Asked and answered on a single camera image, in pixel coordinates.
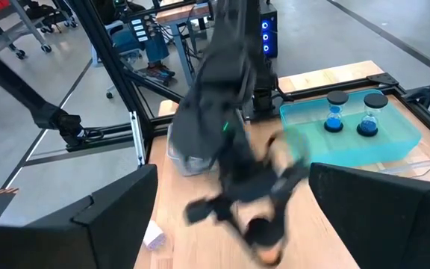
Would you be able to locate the labelled switch panel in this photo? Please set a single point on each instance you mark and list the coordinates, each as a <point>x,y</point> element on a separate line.
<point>140,30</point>

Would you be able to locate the grey rolling cart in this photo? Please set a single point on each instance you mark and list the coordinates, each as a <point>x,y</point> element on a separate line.
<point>13,26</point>

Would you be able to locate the blue sand hourglass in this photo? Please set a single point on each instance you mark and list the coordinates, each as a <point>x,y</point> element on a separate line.
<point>335,123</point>
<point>370,125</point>

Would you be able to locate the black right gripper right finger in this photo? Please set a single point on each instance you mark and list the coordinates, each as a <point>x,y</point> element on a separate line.
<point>386,224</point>

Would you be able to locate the pink wall charger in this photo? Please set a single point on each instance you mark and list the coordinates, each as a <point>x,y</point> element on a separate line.
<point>154,235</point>

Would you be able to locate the blue office chair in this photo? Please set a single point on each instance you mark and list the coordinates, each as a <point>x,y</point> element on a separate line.
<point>123,41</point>

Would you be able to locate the grey plastic bin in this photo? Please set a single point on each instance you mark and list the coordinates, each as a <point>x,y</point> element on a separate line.
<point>190,164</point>

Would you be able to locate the wooden desk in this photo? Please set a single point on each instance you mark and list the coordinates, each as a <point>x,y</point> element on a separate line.
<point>183,13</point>

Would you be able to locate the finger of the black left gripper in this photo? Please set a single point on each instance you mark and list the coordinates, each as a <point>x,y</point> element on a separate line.
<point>291,183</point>
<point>207,211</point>

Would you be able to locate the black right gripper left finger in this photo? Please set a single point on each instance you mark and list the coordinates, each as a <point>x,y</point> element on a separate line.
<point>106,231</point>

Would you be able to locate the person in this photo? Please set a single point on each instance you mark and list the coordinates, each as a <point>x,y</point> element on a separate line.
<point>157,45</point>

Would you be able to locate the teal translucent plastic bin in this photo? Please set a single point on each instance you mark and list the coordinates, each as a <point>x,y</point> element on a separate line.
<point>349,149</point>

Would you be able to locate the clear plastic bin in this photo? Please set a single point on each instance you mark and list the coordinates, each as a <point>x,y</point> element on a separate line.
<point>424,163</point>

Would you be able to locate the computer tower with blue lights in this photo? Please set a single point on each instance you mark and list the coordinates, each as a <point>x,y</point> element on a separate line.
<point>269,30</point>

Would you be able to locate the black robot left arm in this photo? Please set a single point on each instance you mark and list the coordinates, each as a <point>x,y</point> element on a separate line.
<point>218,93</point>

